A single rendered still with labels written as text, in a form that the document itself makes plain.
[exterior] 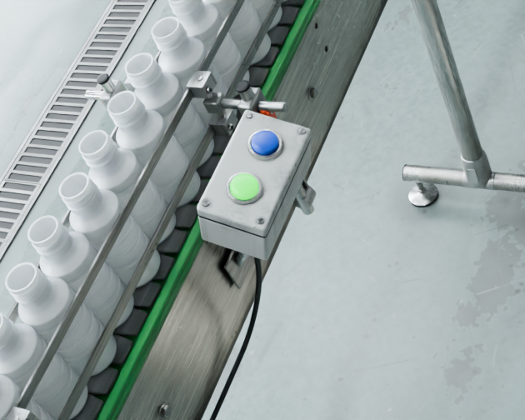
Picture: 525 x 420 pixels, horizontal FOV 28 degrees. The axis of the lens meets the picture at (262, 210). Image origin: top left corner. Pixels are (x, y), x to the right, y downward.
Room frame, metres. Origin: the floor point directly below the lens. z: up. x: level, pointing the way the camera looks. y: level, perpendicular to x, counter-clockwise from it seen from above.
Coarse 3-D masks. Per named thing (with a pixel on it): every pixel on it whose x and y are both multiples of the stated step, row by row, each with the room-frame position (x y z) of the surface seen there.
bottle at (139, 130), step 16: (128, 96) 0.96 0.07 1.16; (112, 112) 0.94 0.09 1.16; (128, 112) 0.93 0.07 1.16; (144, 112) 0.93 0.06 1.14; (128, 128) 0.93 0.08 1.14; (144, 128) 0.92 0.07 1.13; (160, 128) 0.92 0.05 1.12; (128, 144) 0.92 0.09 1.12; (144, 144) 0.91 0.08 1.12; (176, 144) 0.93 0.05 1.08; (144, 160) 0.92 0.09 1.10; (160, 160) 0.91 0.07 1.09; (176, 160) 0.92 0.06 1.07; (160, 176) 0.92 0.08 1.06; (176, 176) 0.91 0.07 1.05; (192, 192) 0.92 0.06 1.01
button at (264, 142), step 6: (258, 132) 0.83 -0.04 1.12; (264, 132) 0.83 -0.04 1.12; (270, 132) 0.83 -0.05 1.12; (252, 138) 0.83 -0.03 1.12; (258, 138) 0.82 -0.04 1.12; (264, 138) 0.82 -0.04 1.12; (270, 138) 0.82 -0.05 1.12; (276, 138) 0.82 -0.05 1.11; (252, 144) 0.82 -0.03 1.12; (258, 144) 0.82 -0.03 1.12; (264, 144) 0.82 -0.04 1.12; (270, 144) 0.81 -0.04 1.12; (276, 144) 0.81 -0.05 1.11; (258, 150) 0.81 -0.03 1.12; (264, 150) 0.81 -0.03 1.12; (270, 150) 0.81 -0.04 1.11; (276, 150) 0.81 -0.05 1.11
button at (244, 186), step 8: (240, 176) 0.79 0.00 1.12; (248, 176) 0.79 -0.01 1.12; (232, 184) 0.78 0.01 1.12; (240, 184) 0.78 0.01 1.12; (248, 184) 0.78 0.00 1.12; (256, 184) 0.77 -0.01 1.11; (232, 192) 0.78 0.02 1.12; (240, 192) 0.77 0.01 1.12; (248, 192) 0.77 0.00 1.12; (256, 192) 0.77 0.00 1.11
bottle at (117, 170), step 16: (80, 144) 0.92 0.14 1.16; (96, 144) 0.92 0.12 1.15; (112, 144) 0.90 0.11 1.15; (96, 160) 0.89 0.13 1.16; (112, 160) 0.89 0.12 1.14; (128, 160) 0.90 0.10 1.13; (96, 176) 0.90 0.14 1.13; (112, 176) 0.89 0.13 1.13; (128, 176) 0.88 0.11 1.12; (128, 192) 0.88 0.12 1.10; (144, 192) 0.88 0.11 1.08; (160, 192) 0.91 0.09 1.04; (144, 208) 0.88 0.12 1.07; (160, 208) 0.89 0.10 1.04; (144, 224) 0.88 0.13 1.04; (160, 240) 0.88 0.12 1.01
